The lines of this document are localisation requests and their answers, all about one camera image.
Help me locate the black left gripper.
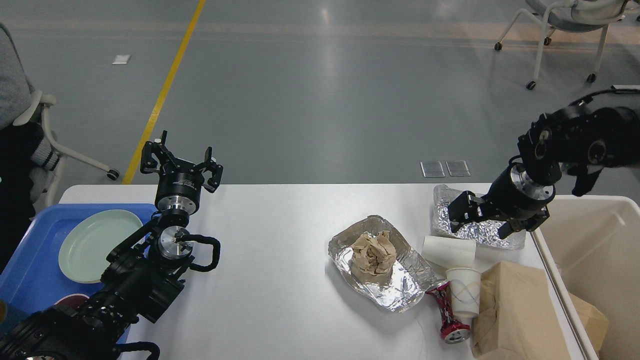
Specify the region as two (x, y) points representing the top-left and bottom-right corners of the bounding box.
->
(139, 130), (224, 215)

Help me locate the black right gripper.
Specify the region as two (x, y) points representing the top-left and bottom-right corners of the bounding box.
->
(447, 162), (556, 239)

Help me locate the clear plastic container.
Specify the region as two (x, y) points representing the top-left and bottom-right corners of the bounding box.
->
(431, 184), (526, 250)

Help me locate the plain white paper cup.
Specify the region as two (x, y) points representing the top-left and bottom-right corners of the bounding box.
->
(422, 235), (476, 269)

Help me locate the aluminium foil tray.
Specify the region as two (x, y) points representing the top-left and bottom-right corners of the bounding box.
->
(327, 215), (446, 313)

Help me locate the brown paper bag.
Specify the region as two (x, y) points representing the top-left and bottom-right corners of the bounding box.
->
(471, 260), (610, 360)

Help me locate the mint green plate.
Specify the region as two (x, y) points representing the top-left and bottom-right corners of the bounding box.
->
(58, 209), (143, 284)

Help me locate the pink mug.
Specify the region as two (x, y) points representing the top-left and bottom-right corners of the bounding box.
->
(54, 292), (90, 309)

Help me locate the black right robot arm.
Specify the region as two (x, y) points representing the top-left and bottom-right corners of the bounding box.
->
(447, 92), (640, 239)

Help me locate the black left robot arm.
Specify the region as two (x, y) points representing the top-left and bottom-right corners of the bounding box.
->
(1, 131), (224, 360)

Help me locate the right floor outlet plate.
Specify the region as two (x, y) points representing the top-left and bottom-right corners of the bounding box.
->
(445, 160), (471, 177)

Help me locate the floor outlet plate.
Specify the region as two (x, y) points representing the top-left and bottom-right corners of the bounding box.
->
(420, 161), (446, 179)
(445, 160), (471, 177)

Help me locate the left floor outlet plate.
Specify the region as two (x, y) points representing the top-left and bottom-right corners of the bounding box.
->
(420, 161), (446, 179)

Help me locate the beige plastic bin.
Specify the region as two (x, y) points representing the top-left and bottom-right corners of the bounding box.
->
(533, 194), (640, 360)

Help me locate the red snack wrapper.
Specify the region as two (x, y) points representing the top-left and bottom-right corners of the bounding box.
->
(425, 279), (471, 345)

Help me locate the crumpled brown paper ball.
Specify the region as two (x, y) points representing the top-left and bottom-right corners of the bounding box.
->
(350, 230), (397, 276)

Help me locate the white office chair left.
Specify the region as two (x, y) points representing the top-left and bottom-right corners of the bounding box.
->
(13, 90), (121, 207)

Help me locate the seated person in grey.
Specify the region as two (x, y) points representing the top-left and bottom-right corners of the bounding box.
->
(0, 24), (60, 270)

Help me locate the white bar on floor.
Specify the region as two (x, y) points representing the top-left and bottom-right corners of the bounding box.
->
(610, 85), (640, 94)

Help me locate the blue plastic tray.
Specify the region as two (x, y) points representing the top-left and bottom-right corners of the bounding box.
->
(1, 203), (156, 337)

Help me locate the grey office chair right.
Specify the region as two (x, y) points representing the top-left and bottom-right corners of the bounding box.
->
(494, 0), (628, 91)

